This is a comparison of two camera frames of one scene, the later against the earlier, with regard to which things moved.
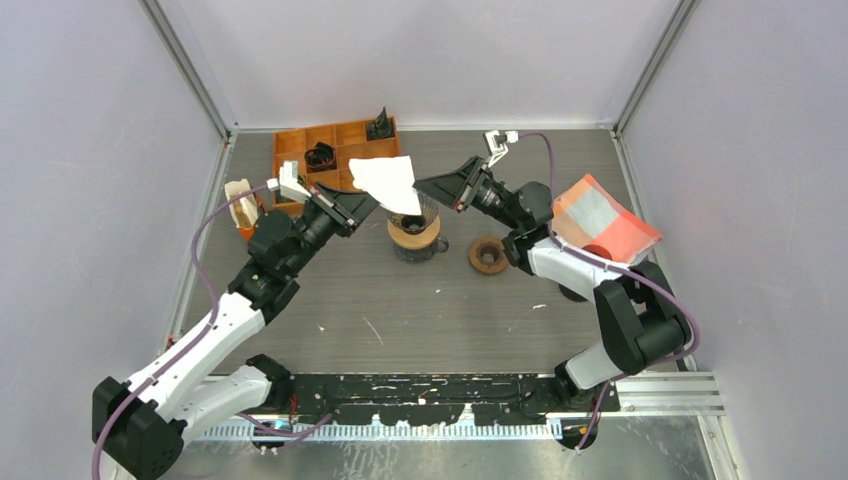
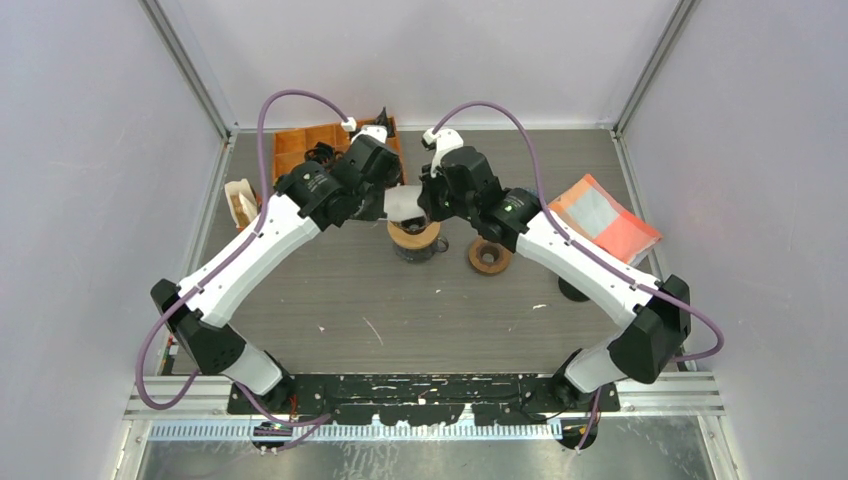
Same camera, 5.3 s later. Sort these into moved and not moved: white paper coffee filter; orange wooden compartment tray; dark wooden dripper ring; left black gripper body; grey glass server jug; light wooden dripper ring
Moved: white paper coffee filter; left black gripper body
Not moved: dark wooden dripper ring; grey glass server jug; light wooden dripper ring; orange wooden compartment tray
